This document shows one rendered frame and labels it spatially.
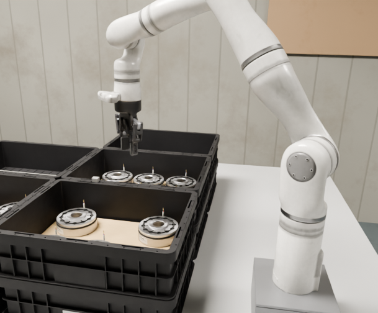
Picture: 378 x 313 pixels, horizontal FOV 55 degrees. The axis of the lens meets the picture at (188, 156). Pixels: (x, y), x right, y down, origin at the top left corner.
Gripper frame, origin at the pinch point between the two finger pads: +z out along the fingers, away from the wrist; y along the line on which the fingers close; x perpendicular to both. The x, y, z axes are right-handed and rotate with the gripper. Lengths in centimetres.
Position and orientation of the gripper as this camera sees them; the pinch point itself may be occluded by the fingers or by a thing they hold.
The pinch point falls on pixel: (129, 147)
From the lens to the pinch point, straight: 108.0
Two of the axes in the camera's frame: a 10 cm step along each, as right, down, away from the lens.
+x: -8.3, 1.6, -5.4
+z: -0.3, 9.5, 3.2
